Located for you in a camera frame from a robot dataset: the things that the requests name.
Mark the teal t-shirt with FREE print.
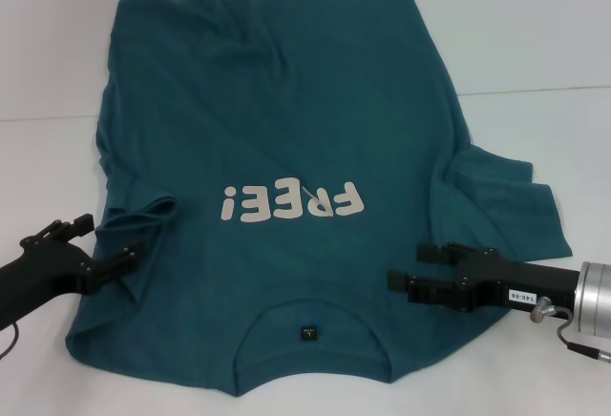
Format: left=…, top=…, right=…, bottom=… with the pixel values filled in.
left=64, top=0, right=576, bottom=385

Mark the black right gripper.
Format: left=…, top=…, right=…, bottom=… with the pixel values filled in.
left=388, top=241, right=586, bottom=315

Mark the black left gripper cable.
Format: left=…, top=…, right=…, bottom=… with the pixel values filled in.
left=0, top=322, right=21, bottom=358

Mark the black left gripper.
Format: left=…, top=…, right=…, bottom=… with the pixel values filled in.
left=0, top=214, right=147, bottom=332

